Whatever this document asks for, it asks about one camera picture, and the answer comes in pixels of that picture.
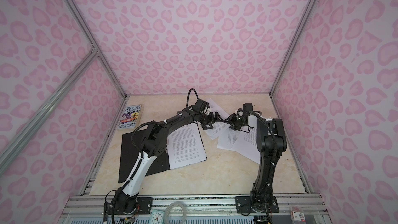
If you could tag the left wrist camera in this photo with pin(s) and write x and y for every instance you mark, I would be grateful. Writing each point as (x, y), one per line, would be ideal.
(200, 106)

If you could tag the printed paper sheet corner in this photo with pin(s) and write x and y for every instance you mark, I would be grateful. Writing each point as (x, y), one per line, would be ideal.
(218, 127)

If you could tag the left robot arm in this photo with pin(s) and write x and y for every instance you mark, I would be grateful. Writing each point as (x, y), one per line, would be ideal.
(153, 144)

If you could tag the grey and black file folder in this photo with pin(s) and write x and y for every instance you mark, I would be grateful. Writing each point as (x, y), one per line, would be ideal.
(129, 155)

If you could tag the aluminium corner post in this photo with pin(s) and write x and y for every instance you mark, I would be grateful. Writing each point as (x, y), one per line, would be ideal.
(307, 12)
(83, 25)

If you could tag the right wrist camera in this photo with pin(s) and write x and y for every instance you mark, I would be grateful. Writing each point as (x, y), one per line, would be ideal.
(244, 112)

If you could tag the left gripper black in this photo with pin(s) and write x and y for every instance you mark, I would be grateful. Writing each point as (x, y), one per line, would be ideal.
(212, 120)

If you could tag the colourful paperback book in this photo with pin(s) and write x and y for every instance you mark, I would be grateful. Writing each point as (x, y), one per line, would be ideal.
(130, 117)

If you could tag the aluminium corner post right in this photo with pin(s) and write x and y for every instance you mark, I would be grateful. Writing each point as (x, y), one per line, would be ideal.
(307, 12)

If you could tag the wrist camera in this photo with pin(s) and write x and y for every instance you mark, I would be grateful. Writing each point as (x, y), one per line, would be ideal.
(200, 106)
(244, 112)

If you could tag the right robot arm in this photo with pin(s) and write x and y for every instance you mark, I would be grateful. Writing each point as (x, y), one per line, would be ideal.
(243, 203)

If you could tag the aluminium diagonal frame bar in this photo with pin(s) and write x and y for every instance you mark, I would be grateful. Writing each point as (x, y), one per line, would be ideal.
(20, 141)

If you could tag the aluminium corner post left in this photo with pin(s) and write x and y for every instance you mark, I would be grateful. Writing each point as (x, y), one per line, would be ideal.
(83, 25)

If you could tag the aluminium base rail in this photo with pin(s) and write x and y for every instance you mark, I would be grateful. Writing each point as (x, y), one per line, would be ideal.
(201, 209)

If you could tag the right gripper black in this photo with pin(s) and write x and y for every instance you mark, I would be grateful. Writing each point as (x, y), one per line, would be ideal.
(232, 117)

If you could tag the red white label box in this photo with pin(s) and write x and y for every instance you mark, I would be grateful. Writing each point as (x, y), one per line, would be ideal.
(297, 215)

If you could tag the clear tube loop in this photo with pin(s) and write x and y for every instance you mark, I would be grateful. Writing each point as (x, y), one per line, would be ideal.
(177, 207)

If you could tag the small teal clock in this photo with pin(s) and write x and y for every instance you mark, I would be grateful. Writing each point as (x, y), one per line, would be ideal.
(156, 217)

